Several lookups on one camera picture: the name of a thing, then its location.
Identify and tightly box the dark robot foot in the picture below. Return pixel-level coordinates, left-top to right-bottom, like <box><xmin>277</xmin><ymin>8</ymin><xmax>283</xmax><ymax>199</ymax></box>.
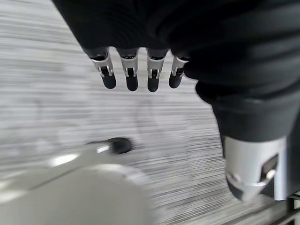
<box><xmin>106</xmin><ymin>137</ymin><xmax>133</xmax><ymax>155</ymax></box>

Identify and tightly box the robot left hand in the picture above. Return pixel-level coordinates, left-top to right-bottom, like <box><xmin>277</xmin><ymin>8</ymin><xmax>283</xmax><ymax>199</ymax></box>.
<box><xmin>51</xmin><ymin>0</ymin><xmax>300</xmax><ymax>203</ymax></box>

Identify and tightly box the silver shelf post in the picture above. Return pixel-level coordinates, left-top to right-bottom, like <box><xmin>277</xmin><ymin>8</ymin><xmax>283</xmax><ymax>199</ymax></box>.
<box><xmin>273</xmin><ymin>135</ymin><xmax>300</xmax><ymax>225</ymax></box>

